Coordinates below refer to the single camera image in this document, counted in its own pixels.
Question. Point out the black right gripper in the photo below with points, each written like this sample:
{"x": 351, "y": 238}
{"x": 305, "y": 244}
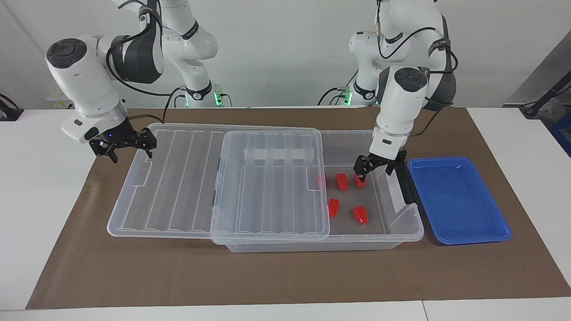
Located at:
{"x": 113, "y": 136}

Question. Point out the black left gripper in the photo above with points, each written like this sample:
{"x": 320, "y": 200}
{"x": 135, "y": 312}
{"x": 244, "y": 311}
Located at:
{"x": 388, "y": 156}

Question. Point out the red block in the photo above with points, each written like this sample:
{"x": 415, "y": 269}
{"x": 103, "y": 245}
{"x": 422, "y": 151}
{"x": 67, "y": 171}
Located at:
{"x": 360, "y": 215}
{"x": 360, "y": 182}
{"x": 341, "y": 181}
{"x": 322, "y": 179}
{"x": 333, "y": 207}

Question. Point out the clear plastic box lid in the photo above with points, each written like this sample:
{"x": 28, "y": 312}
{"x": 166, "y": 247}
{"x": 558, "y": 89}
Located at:
{"x": 169, "y": 187}

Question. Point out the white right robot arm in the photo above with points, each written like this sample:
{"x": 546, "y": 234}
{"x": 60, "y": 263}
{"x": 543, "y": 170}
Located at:
{"x": 84, "y": 80}

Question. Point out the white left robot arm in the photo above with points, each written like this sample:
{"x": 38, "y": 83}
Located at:
{"x": 399, "y": 102}

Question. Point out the black box latch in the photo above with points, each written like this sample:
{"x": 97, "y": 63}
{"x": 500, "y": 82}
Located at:
{"x": 215, "y": 198}
{"x": 408, "y": 189}

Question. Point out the clear plastic storage box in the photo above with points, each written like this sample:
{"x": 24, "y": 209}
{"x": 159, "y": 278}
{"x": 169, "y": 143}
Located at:
{"x": 379, "y": 223}

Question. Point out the blue plastic tray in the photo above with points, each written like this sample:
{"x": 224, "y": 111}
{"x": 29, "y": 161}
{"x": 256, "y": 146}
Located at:
{"x": 459, "y": 200}

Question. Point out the black clamp object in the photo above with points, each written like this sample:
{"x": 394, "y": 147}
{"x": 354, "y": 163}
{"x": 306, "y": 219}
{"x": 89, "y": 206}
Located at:
{"x": 9, "y": 113}

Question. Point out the brown table mat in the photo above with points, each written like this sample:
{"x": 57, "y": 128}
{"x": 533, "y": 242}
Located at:
{"x": 267, "y": 276}

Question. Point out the blue crate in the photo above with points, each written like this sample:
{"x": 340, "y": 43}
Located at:
{"x": 563, "y": 133}

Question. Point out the white wall socket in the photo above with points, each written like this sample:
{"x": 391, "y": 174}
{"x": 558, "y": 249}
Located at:
{"x": 60, "y": 103}

